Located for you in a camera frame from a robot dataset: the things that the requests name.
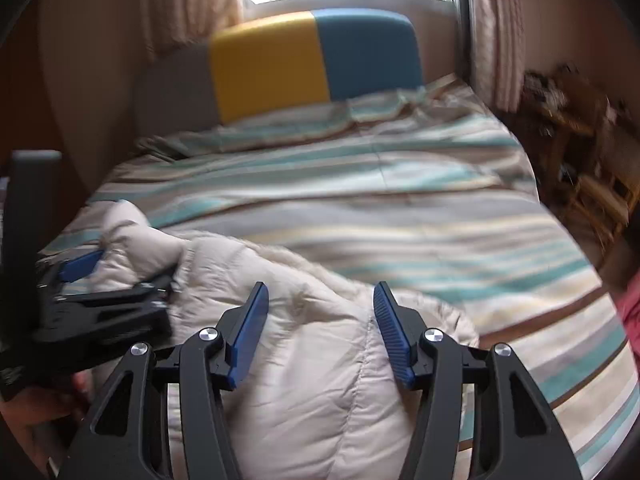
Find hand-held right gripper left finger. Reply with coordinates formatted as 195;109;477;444
57;281;270;480

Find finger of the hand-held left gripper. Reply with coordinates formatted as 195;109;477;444
65;272;178;311
37;249;107;284

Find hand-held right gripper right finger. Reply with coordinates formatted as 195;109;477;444
372;281;583;480

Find beige down jacket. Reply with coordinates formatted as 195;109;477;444
85;200;481;480

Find person's left hand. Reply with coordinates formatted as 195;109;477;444
7;372;96;443

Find striped bed sheet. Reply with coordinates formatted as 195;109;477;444
40;72;632;480

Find brown wooden wardrobe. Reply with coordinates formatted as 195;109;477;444
0;10;76;173

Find striped pillow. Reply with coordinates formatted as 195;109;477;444
135;85;431;161

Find person's pink clothing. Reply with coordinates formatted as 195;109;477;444
619;280;640;357

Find grey yellow blue headboard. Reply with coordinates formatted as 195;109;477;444
132;7;426;142

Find wooden bedside table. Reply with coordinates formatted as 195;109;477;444
520;62;637;266

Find beige patterned curtain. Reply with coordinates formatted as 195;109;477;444
140;0;247;63
470;0;527;113

